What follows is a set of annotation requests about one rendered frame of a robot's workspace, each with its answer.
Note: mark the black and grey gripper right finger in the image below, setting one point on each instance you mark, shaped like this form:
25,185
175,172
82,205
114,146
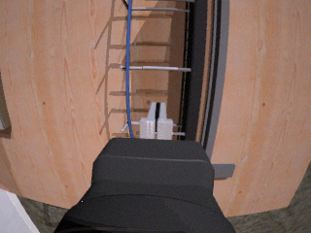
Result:
164,126

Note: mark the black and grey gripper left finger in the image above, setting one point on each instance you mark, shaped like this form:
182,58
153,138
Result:
147,126

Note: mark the grey rack with cable hooks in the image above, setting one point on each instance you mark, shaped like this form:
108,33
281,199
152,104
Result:
194,52

